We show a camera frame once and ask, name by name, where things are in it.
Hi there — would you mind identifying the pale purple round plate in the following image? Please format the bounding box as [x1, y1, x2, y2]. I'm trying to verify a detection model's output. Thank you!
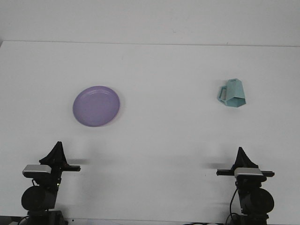
[72, 85, 121, 128]

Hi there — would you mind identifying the pale blue hexagonal cup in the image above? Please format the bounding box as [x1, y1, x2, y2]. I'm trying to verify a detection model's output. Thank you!
[216, 78, 247, 108]

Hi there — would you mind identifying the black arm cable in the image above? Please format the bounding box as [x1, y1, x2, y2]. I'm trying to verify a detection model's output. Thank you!
[225, 187, 239, 225]

